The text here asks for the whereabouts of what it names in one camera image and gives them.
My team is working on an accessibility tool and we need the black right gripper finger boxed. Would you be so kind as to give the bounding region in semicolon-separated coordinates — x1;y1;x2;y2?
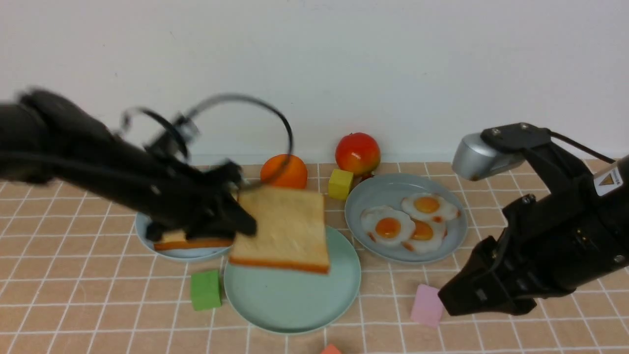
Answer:
438;267;516;316

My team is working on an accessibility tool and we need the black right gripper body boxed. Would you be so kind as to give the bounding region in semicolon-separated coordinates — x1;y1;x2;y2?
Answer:
467;194;628;315

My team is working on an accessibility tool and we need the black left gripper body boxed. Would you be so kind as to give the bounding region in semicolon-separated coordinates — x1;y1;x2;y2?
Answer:
144;160;243;241

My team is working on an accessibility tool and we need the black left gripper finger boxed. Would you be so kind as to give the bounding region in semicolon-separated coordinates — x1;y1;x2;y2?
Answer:
216;197;257;237

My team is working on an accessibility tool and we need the toast slice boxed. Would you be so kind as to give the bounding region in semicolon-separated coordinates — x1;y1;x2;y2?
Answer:
153;230;234;251
229;186;331;275

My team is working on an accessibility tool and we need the fried egg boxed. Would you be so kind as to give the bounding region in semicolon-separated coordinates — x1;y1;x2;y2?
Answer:
360;206;415;247
400;193;461;223
401;220;448;255

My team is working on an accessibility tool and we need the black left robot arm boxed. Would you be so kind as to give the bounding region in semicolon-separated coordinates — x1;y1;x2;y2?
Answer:
1;89;257;242

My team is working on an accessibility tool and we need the pink cube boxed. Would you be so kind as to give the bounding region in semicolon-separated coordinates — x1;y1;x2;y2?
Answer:
410;284;443;328

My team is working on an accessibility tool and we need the light blue left plate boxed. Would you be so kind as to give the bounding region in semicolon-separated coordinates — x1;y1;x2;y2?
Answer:
135;213;231;263

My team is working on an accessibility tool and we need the orange fruit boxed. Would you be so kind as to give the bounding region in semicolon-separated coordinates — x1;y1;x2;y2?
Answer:
259;154;308;190

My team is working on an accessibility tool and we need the green cube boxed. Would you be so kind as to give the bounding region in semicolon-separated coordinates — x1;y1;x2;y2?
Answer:
190;269;222;311

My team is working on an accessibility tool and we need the grey-blue right plate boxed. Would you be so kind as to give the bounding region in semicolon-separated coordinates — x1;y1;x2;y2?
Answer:
344;173;468;264

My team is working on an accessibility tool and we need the fried egg back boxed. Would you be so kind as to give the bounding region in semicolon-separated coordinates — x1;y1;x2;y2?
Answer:
400;193;461;223

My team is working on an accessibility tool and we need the teal centre plate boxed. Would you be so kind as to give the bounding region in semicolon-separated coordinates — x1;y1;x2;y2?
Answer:
223;227;362;335

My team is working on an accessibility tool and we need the yellow cube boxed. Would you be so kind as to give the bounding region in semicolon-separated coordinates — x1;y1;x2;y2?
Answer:
328;169;354;200

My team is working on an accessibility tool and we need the checked orange tablecloth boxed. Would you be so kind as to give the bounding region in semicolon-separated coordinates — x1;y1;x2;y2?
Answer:
0;162;629;354

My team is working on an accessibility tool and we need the red apple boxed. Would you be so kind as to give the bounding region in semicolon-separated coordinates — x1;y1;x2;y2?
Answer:
335;132;381;177

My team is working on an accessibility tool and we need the red-orange cube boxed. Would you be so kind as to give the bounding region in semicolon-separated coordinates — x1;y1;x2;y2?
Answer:
320;344;343;354

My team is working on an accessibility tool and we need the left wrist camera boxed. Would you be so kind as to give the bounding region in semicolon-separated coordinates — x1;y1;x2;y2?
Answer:
144;114;200;162

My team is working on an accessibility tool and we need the black right camera cable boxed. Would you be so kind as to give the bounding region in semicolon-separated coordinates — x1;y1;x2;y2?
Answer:
549;131;617;164

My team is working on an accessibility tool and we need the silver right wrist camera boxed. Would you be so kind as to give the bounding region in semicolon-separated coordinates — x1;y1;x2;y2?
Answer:
452;122;551;181

